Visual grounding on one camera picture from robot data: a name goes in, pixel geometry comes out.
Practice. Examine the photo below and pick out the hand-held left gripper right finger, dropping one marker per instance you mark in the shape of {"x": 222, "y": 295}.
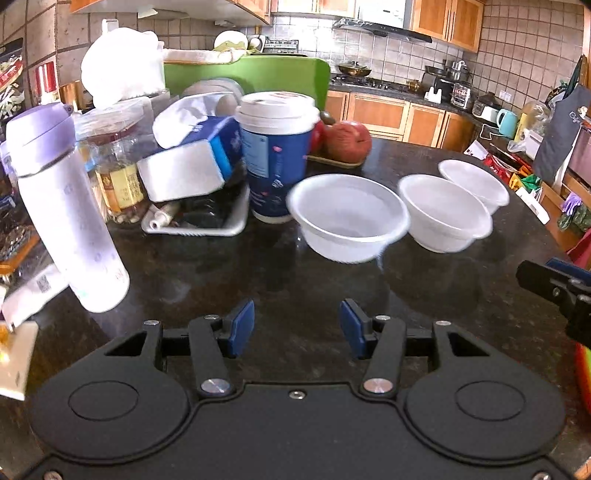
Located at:
{"x": 353, "y": 328}

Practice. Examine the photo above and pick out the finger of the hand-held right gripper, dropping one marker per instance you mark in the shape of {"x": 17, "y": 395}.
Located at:
{"x": 565, "y": 265}
{"x": 545, "y": 284}

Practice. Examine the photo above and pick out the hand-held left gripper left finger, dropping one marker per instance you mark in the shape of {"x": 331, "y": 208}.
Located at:
{"x": 241, "y": 327}

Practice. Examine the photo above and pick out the white smooth plastic bowl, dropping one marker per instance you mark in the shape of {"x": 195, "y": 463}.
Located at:
{"x": 346, "y": 221}

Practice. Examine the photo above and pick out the white ribbed plastic bowl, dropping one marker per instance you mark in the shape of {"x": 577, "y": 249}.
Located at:
{"x": 443, "y": 217}
{"x": 475, "y": 182}

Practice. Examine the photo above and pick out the red hanging cloth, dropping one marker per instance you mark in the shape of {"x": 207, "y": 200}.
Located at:
{"x": 581, "y": 251}

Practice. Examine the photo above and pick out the purple rubber gloves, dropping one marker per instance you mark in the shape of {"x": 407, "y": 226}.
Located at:
{"x": 571, "y": 212}

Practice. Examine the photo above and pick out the white plastic tray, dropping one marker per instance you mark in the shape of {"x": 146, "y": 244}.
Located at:
{"x": 231, "y": 221}

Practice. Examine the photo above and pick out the mauve storage box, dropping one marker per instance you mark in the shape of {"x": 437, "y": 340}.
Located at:
{"x": 581, "y": 150}

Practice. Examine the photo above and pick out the dark apron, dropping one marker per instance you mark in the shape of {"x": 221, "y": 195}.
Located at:
{"x": 561, "y": 138}

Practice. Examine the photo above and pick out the mint green kettle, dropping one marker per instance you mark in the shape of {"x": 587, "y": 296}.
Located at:
{"x": 507, "y": 123}

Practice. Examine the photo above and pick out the blue cup with white lid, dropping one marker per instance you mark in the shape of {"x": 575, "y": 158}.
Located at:
{"x": 277, "y": 166}

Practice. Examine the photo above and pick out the blue tissue pack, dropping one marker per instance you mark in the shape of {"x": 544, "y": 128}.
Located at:
{"x": 184, "y": 170}

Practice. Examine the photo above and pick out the beige fruit tray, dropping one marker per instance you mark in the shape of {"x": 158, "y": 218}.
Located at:
{"x": 337, "y": 161}

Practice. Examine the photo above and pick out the light red apple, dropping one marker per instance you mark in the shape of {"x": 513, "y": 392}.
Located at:
{"x": 348, "y": 141}

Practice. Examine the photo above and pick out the clear plastic snack jar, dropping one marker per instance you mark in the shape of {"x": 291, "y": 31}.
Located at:
{"x": 120, "y": 180}

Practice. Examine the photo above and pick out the dark red apple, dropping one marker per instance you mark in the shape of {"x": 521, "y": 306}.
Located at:
{"x": 316, "y": 138}

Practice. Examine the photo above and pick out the blender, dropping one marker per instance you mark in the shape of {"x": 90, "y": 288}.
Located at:
{"x": 461, "y": 92}

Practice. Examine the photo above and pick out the purple water bottle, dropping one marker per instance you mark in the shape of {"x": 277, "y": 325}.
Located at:
{"x": 69, "y": 217}

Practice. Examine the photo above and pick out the white printed packet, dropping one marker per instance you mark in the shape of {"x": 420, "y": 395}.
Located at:
{"x": 37, "y": 290}

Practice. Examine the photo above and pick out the brown kiwi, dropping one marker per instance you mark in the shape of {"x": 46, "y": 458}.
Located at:
{"x": 328, "y": 117}

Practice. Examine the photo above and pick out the white knife holder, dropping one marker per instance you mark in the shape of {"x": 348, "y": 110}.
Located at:
{"x": 432, "y": 96}

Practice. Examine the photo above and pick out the wooden base cabinets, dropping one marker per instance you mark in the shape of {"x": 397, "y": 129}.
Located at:
{"x": 383, "y": 115}

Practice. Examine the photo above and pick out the black coffee machine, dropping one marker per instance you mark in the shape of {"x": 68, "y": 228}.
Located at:
{"x": 436, "y": 85}

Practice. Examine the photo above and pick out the white paper card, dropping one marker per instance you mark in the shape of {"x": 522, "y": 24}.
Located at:
{"x": 16, "y": 364}

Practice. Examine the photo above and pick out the gas stove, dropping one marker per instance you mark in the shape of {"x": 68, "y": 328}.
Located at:
{"x": 364, "y": 84}

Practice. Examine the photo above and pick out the green cutting board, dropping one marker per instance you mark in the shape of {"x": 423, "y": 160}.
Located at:
{"x": 272, "y": 76}

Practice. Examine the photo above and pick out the wok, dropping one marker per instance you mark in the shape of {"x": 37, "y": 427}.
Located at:
{"x": 354, "y": 70}

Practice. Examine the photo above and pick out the beige cloth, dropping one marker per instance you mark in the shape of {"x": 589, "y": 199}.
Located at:
{"x": 203, "y": 55}

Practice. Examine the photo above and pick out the spice bottle rack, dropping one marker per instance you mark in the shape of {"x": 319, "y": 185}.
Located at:
{"x": 280, "y": 46}

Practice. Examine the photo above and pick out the white plate in rack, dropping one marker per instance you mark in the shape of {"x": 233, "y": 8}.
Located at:
{"x": 228, "y": 39}

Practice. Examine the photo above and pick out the white plastic bag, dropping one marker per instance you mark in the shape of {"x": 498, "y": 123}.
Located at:
{"x": 120, "y": 64}

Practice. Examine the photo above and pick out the range hood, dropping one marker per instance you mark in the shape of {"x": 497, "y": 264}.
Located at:
{"x": 383, "y": 30}

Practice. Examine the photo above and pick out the printed snack package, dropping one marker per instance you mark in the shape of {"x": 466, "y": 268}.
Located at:
{"x": 10, "y": 83}

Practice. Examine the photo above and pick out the corner wooden wall cabinet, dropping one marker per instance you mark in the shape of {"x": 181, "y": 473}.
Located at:
{"x": 450, "y": 21}

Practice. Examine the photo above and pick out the long wooden wall cabinet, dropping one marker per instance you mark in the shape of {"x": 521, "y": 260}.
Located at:
{"x": 184, "y": 9}

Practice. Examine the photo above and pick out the two-door wooden wall cabinet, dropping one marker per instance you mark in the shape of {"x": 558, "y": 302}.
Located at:
{"x": 314, "y": 5}

